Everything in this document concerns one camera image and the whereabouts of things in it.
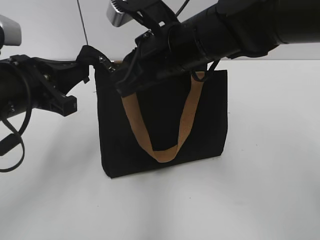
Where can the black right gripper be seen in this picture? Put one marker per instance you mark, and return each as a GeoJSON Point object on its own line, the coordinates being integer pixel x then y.
{"type": "Point", "coordinates": [181, 51]}

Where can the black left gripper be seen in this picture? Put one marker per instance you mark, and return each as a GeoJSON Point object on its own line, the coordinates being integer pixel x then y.
{"type": "Point", "coordinates": [43, 76]}

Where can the metal zipper pull with ring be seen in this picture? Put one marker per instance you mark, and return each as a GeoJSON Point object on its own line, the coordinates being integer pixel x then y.
{"type": "Point", "coordinates": [107, 64]}

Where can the black tote bag tan handles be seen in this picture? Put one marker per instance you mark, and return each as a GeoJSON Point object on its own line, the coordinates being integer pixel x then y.
{"type": "Point", "coordinates": [161, 108]}

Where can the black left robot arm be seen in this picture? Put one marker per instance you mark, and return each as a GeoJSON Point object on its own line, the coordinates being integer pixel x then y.
{"type": "Point", "coordinates": [15, 91]}

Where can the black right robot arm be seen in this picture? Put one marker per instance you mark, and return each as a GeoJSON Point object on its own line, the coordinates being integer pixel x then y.
{"type": "Point", "coordinates": [227, 29]}

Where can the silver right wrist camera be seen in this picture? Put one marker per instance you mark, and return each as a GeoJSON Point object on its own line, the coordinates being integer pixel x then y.
{"type": "Point", "coordinates": [115, 16]}

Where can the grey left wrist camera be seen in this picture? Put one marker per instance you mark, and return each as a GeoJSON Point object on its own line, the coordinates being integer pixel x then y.
{"type": "Point", "coordinates": [10, 32]}

